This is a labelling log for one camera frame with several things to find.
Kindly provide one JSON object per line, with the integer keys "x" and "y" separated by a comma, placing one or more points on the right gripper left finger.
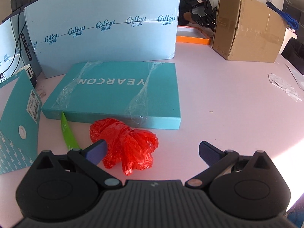
{"x": 64, "y": 187}

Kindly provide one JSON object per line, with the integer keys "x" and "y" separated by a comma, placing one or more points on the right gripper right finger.
{"x": 249, "y": 187}

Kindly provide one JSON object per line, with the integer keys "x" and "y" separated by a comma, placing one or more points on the red plastic bag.
{"x": 132, "y": 148}

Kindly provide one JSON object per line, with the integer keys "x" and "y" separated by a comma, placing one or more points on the teal box lid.
{"x": 140, "y": 94}

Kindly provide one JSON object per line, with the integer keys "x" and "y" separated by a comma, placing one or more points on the green tube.
{"x": 68, "y": 135}

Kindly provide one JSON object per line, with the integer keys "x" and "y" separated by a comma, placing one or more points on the open teal box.
{"x": 20, "y": 117}

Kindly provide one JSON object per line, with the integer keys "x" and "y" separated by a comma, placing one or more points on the clear plastic wrapper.
{"x": 283, "y": 85}

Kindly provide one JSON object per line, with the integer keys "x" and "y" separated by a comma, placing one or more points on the white ceramic bowl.
{"x": 31, "y": 74}

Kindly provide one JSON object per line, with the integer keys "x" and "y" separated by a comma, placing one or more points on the brown cardboard box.
{"x": 248, "y": 30}

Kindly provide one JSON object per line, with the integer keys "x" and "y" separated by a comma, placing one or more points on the orange tray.
{"x": 193, "y": 35}

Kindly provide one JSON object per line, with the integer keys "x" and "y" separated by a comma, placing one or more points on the large light-blue carton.
{"x": 66, "y": 32}

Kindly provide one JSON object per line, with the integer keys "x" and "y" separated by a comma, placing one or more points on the person in dark jacket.
{"x": 198, "y": 12}

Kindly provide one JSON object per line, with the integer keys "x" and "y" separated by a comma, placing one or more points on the wire earrings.
{"x": 41, "y": 91}

